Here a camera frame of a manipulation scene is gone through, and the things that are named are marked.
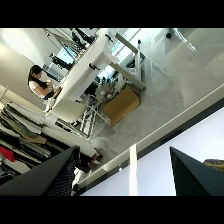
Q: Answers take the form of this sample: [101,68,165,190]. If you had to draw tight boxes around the red garment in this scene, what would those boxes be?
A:
[0,145,17,163]

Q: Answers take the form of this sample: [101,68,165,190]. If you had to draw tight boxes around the brown cardboard box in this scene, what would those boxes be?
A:
[101,86,141,128]

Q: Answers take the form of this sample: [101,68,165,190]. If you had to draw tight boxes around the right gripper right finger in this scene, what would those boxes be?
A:
[169,145,224,196]

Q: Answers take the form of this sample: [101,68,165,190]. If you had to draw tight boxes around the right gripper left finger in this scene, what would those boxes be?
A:
[0,145,82,196]

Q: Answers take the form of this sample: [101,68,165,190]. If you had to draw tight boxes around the person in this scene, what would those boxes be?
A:
[27,64,63,101]

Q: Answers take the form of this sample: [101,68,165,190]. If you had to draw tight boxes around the heap of clothes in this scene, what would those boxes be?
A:
[0,102,98,186]

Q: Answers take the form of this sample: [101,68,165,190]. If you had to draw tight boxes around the long white table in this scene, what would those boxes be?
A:
[50,28,120,123]

